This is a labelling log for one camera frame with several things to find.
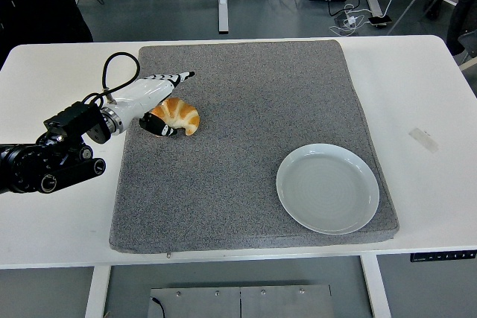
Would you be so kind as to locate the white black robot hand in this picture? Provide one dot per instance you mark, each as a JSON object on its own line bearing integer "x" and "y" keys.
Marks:
{"x": 145, "y": 92}

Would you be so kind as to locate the golden croissant bread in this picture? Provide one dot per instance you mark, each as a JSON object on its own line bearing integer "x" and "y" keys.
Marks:
{"x": 182, "y": 113}

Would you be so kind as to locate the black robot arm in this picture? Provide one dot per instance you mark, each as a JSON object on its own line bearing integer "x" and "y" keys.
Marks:
{"x": 71, "y": 118}

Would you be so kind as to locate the pale grey round plate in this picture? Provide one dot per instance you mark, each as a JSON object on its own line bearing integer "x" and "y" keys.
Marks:
{"x": 328, "y": 189}

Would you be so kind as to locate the grey metal plate with screws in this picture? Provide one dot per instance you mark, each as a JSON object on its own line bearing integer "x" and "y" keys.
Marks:
{"x": 261, "y": 303}

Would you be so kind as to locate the grey speckled cushion mat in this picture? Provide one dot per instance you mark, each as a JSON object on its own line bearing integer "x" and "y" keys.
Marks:
{"x": 242, "y": 79}

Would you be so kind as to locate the person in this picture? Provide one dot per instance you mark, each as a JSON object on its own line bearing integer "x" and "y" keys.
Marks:
{"x": 37, "y": 1}

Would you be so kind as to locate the white table leg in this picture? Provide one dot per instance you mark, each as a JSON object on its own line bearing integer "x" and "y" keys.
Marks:
{"x": 97, "y": 292}
{"x": 376, "y": 288}

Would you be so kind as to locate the smartphone with orange edge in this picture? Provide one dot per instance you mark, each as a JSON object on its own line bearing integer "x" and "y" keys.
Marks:
{"x": 381, "y": 21}

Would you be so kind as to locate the strip of clear tape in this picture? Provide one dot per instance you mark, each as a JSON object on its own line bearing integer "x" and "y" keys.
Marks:
{"x": 423, "y": 140}

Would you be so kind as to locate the black jacket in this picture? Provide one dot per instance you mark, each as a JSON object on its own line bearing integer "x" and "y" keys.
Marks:
{"x": 464, "y": 20}

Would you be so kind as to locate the black table control panel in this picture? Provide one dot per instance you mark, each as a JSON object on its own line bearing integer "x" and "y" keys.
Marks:
{"x": 443, "y": 257}

